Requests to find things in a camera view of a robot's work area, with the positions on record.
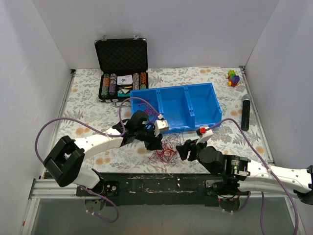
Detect black handheld microphone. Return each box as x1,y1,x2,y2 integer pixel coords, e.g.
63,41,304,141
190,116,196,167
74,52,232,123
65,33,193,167
241,94,251,131

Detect black metal base rail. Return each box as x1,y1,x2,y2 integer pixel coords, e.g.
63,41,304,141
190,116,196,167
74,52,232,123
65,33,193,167
70,171,247,208

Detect blue three-compartment plastic bin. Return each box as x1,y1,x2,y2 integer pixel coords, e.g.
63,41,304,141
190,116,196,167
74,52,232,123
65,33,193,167
130,83,222,134

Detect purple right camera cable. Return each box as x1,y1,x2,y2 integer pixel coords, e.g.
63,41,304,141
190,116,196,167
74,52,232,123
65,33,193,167
206,118,299,235

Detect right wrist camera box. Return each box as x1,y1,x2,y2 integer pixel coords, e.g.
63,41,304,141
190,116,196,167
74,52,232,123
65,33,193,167
196,125,213,144

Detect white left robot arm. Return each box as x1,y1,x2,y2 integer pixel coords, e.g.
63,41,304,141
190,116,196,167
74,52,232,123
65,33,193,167
44,111,168,196

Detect red wire bundle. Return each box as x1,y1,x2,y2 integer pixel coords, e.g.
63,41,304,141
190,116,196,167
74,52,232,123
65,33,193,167
148,133,188,172

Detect floral patterned table mat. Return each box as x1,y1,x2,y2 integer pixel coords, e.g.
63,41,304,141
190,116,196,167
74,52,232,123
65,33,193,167
54,67,273,174

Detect colourful toy block train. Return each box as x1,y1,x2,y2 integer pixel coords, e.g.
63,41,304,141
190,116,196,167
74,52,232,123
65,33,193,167
225,70,240,87

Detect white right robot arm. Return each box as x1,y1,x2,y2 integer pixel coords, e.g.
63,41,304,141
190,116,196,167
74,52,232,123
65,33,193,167
176,140,313,205

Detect black poker chip case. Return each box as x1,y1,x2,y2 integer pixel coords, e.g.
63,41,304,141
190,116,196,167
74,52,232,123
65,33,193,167
94,36,149,102

